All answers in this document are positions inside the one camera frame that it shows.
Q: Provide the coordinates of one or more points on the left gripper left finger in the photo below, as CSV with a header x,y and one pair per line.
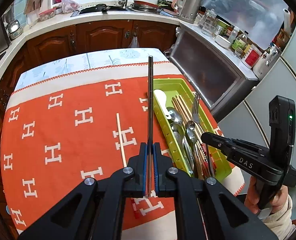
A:
x,y
95,208

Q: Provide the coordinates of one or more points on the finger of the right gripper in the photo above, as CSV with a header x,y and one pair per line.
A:
x,y
235,150

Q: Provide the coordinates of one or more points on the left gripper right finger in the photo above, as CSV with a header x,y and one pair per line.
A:
x,y
204,209

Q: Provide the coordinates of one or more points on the wooden chopstick red end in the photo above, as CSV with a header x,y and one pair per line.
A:
x,y
203,155
190,114

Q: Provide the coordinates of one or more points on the steel ladle spoon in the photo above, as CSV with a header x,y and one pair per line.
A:
x,y
179,136

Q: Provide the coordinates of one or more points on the dark steel spoon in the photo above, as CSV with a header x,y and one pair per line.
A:
x,y
197,164

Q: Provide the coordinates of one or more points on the steel fork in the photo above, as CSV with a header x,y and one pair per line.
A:
x,y
195,106

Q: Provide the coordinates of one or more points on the wooden chopstick red band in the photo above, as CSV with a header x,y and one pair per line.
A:
x,y
121,140

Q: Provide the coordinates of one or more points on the white ceramic soup spoon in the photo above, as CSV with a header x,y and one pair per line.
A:
x,y
161,98

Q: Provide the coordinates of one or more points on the small steel teaspoon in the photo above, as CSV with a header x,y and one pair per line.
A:
x,y
190,130

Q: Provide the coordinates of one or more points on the large steel spoon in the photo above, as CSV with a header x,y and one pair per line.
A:
x,y
175,116

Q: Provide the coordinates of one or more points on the person's right hand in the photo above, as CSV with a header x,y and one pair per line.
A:
x,y
252,198

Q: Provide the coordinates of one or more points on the steel cabinet appliance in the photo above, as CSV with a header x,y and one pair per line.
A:
x,y
220,77

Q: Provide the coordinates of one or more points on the orange H-pattern blanket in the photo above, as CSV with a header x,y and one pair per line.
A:
x,y
62,130

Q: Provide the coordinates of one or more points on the red label jar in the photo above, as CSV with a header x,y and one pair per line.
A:
x,y
251,56

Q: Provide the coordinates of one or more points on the glass jar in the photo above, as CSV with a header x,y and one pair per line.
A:
x,y
208,22

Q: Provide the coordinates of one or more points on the steel electric kettle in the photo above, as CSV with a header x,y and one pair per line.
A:
x,y
188,10

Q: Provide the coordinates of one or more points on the red frying pan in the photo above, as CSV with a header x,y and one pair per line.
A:
x,y
145,5

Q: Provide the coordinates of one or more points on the plastic bag of food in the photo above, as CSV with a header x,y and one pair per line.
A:
x,y
69,6

